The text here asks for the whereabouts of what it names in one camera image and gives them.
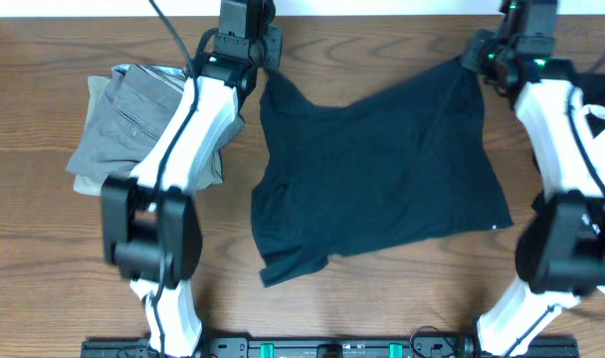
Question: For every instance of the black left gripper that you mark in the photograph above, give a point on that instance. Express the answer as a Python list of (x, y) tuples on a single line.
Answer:
[(272, 40)]

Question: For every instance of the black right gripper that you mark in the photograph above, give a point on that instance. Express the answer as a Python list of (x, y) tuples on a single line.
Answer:
[(469, 59)]

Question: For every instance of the black t-shirt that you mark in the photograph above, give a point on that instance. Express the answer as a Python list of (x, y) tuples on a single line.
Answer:
[(401, 166)]

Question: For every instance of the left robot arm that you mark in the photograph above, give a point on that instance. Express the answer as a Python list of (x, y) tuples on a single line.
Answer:
[(150, 228)]

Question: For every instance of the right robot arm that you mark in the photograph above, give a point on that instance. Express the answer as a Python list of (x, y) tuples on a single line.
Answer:
[(560, 257)]

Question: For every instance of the black garment pile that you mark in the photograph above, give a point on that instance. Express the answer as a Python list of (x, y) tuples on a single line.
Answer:
[(593, 87)]

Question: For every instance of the grey folded trousers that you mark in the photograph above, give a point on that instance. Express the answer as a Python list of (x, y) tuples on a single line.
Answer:
[(123, 124)]

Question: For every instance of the black mounting rail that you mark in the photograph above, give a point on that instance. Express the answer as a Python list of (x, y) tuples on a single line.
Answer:
[(424, 343)]

